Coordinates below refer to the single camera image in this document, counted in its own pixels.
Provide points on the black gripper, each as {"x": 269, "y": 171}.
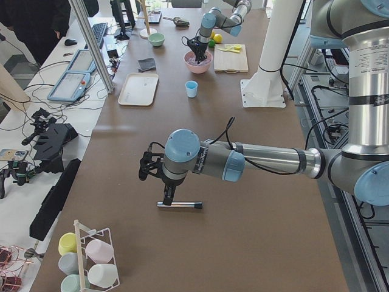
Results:
{"x": 200, "y": 46}
{"x": 169, "y": 183}

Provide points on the metal muddler with black cap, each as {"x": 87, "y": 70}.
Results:
{"x": 181, "y": 204}

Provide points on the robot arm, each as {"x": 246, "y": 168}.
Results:
{"x": 361, "y": 166}
{"x": 215, "y": 19}

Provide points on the clear ice cubes pile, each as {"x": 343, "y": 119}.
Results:
{"x": 194, "y": 62}

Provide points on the light blue cup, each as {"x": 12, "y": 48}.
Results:
{"x": 191, "y": 87}

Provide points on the pink cup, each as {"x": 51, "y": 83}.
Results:
{"x": 99, "y": 251}

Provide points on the white cup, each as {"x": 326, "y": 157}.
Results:
{"x": 103, "y": 275}

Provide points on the yellow cup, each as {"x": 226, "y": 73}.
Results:
{"x": 67, "y": 243}

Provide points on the grey cup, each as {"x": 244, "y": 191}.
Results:
{"x": 68, "y": 263}

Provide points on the mint green cup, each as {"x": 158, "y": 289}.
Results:
{"x": 71, "y": 283}

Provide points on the pink bowl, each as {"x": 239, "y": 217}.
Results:
{"x": 198, "y": 69}

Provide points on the wooden cutting board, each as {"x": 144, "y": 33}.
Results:
{"x": 229, "y": 62}

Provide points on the yellow plastic knife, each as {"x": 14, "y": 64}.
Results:
{"x": 229, "y": 50}

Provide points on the metal scoop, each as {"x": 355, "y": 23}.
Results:
{"x": 178, "y": 21}

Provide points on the green bowl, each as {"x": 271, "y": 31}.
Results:
{"x": 156, "y": 39}

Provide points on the grey folded cloth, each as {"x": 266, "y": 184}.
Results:
{"x": 147, "y": 64}

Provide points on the wooden stand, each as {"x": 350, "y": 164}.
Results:
{"x": 147, "y": 31}

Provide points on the cream rabbit tray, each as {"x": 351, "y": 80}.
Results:
{"x": 138, "y": 89}

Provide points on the black monitor stand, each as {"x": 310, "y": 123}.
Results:
{"x": 123, "y": 14}

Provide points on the black keyboard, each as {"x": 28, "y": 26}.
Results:
{"x": 99, "y": 31}

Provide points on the black long bar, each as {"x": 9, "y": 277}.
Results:
{"x": 53, "y": 202}

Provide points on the teach pendant tablet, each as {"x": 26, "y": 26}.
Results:
{"x": 82, "y": 62}
{"x": 70, "y": 86}

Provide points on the black computer mouse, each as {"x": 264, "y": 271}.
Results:
{"x": 70, "y": 42}

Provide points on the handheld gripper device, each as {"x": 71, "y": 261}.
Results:
{"x": 19, "y": 171}

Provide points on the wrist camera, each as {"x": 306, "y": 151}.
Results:
{"x": 151, "y": 163}
{"x": 188, "y": 42}

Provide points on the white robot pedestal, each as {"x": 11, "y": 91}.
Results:
{"x": 264, "y": 88}

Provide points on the white wire cup rack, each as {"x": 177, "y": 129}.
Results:
{"x": 84, "y": 235}

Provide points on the black bracket stand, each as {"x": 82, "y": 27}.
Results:
{"x": 49, "y": 147}

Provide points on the aluminium frame post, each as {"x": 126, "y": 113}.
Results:
{"x": 81, "y": 13}

